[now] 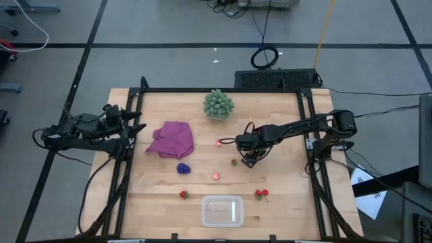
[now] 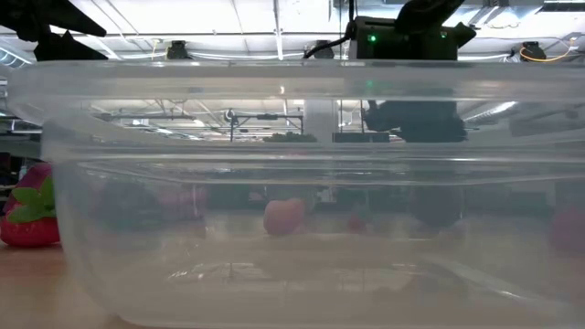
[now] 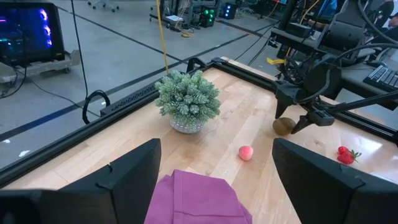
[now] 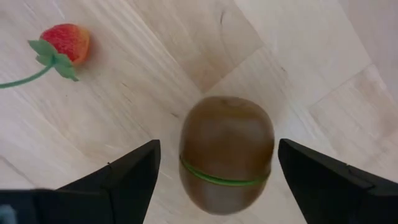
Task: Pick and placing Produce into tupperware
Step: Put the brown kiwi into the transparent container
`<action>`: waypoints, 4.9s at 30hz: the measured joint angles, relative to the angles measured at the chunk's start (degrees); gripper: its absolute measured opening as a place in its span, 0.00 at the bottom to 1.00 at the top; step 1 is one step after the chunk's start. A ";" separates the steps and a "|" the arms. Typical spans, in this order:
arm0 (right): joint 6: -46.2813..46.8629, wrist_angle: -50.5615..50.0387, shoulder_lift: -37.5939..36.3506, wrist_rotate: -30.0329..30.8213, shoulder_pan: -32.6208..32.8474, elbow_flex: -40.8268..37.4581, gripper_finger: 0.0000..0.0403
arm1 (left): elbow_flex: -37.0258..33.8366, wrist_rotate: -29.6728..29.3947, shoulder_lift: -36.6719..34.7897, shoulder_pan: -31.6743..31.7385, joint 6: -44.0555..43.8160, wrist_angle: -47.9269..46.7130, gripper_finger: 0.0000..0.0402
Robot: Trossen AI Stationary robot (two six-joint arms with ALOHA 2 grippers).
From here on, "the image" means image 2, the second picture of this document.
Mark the green artificial succulent plant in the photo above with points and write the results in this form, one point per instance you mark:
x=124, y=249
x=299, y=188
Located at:
x=290, y=137

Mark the small round black fixture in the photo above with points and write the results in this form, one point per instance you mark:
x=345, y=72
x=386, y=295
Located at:
x=228, y=115

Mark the red toy strawberry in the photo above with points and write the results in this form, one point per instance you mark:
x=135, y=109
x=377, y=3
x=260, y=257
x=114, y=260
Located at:
x=27, y=233

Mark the pink toy peach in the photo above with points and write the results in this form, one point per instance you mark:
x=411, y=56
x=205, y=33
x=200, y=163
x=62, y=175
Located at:
x=283, y=217

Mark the clear plastic tupperware container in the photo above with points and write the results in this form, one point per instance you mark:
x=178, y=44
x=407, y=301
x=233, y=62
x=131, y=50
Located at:
x=292, y=283

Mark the black perforated metal box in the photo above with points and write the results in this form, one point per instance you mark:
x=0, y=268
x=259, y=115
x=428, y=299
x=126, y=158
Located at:
x=361, y=137

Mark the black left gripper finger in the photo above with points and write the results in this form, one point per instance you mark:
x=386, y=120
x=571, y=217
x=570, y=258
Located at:
x=27, y=16
x=68, y=48

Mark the black round device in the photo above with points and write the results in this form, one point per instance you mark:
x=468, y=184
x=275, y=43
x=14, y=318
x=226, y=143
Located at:
x=177, y=49
x=530, y=50
x=322, y=49

